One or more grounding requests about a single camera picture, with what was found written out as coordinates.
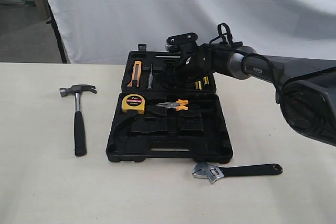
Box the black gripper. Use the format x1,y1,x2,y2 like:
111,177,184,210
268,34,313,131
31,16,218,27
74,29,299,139
156,48,210,89

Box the black plastic tool case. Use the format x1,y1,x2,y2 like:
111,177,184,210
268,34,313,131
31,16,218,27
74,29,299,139
106,44,233,164

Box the adjustable wrench black handle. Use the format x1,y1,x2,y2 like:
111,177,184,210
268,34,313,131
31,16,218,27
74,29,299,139
192,162,283,184

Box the claw hammer black grip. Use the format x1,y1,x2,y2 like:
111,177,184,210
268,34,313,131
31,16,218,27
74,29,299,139
59,84,97,157

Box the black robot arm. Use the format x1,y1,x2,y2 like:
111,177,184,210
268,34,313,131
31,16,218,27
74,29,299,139
158,42,335,146

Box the large yellow black screwdriver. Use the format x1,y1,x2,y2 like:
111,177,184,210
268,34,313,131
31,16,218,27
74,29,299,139
195,81,202,90

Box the orange utility knife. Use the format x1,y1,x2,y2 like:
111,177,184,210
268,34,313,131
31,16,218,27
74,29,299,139
127,60,142,88

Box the small yellow black screwdriver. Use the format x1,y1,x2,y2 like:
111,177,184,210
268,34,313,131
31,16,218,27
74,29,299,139
203,76,209,85

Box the yellow tape measure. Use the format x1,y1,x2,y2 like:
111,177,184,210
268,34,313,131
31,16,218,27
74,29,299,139
121,94,145,114

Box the white backdrop cloth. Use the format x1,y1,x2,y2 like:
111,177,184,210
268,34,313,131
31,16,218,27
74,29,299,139
48,0,335,65

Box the black backdrop stand pole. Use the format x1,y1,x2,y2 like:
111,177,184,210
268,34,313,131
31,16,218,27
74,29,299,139
46,2,68,63

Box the clear handled test screwdriver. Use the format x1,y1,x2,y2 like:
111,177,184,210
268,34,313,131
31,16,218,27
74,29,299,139
147,63,153,89

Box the orange handled pliers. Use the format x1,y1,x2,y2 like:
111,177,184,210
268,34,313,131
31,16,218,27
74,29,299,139
156,99,189,111

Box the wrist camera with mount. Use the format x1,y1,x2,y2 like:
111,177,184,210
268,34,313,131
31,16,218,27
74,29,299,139
165,33,198,52

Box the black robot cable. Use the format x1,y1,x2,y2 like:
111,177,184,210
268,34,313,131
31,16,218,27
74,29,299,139
208,23,284,104

